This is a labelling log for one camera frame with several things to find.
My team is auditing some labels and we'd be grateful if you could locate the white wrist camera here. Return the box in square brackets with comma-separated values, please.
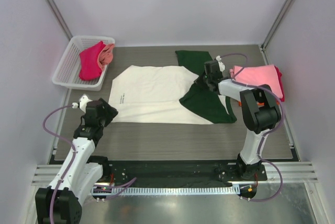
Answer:
[215, 55, 226, 72]
[71, 94, 92, 113]

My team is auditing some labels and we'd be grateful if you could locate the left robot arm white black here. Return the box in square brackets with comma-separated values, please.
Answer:
[35, 95, 118, 223]

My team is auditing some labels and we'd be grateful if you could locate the white and green t-shirt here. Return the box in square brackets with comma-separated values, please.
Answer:
[108, 50, 237, 125]

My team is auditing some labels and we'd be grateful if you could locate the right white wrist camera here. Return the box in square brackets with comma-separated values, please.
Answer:
[215, 55, 226, 72]

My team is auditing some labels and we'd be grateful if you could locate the folded orange t-shirt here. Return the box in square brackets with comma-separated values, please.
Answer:
[238, 101, 264, 107]

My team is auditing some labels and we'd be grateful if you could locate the left aluminium frame post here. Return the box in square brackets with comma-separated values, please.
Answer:
[45, 0, 73, 40]

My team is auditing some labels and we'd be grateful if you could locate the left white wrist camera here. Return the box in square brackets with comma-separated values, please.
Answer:
[71, 94, 92, 113]

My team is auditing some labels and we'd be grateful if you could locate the white plastic laundry basket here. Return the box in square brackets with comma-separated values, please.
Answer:
[52, 35, 115, 91]

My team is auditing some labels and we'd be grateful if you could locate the folded crimson t-shirt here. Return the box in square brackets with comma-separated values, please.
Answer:
[274, 66, 285, 102]

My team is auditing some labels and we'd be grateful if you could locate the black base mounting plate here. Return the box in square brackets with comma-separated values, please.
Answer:
[109, 160, 267, 188]

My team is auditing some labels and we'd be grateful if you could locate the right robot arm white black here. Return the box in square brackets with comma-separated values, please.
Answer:
[195, 60, 283, 180]

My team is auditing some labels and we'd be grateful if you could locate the magenta crumpled t-shirt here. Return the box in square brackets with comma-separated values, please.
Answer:
[79, 41, 106, 81]

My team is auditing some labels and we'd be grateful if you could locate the folded light pink t-shirt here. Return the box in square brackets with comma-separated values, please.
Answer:
[229, 64, 282, 99]

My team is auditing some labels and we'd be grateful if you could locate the salmon crumpled t-shirt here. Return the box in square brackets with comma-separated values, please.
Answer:
[97, 43, 115, 71]

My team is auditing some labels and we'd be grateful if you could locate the slotted white cable duct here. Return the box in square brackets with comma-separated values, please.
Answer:
[91, 185, 240, 197]

